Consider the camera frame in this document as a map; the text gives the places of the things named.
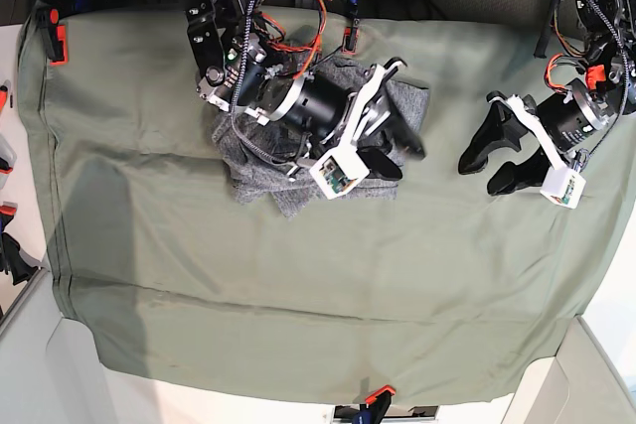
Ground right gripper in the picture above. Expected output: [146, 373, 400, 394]
[282, 58, 426, 181]

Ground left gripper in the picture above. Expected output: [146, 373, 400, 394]
[458, 78, 619, 196]

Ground grey long-sleeve shirt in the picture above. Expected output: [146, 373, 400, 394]
[209, 58, 429, 218]

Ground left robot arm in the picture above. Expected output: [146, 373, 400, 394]
[458, 0, 635, 209]

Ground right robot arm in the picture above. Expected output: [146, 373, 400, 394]
[179, 0, 425, 187]

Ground green table cloth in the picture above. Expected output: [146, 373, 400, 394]
[16, 10, 635, 405]

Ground orange black bottom clamp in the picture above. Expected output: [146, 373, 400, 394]
[352, 385, 396, 424]

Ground orange black clamp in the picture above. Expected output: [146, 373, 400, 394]
[36, 7, 68, 66]
[352, 385, 396, 424]

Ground orange black left clamp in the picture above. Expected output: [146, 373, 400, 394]
[36, 7, 68, 66]

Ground tools at left edge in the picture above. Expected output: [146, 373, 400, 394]
[0, 78, 39, 286]

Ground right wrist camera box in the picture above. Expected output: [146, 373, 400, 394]
[309, 145, 370, 200]

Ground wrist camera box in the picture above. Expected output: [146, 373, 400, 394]
[309, 145, 370, 200]
[540, 167, 586, 210]

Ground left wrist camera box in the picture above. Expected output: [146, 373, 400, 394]
[540, 167, 586, 210]

